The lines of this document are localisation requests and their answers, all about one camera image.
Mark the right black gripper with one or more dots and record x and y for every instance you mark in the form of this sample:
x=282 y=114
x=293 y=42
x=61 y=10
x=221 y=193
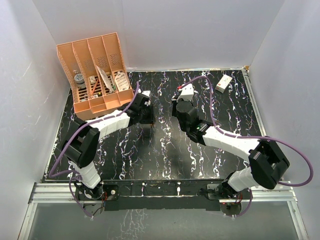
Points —
x=174 y=107

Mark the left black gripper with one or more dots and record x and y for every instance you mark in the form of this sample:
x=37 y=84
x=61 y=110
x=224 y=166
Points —
x=150 y=120

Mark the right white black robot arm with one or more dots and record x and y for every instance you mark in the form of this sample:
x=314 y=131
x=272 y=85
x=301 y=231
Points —
x=267 y=162

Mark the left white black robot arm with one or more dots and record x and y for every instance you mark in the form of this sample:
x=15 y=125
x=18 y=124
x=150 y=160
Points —
x=81 y=142

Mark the white label packet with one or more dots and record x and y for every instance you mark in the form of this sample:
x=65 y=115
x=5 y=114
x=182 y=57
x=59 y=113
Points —
x=121 y=81

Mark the white packaged card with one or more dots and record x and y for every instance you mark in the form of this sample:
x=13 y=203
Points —
x=105 y=79

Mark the white red small box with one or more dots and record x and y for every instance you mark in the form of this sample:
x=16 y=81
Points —
x=223 y=83

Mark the orange pencil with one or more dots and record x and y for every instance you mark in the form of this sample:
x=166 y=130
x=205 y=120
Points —
x=95 y=86

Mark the orange plastic file organizer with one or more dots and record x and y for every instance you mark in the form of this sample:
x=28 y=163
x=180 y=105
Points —
x=84 y=56

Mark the grey round tin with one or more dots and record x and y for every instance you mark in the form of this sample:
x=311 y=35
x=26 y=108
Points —
x=79 y=80

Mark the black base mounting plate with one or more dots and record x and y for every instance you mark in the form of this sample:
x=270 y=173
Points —
x=185 y=194

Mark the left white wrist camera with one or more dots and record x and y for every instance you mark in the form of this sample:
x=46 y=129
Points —
x=147 y=93

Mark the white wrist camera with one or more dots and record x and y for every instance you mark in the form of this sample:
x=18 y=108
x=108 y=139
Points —
x=147 y=93
x=186 y=93

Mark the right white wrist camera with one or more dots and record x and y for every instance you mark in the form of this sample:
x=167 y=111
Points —
x=186 y=93

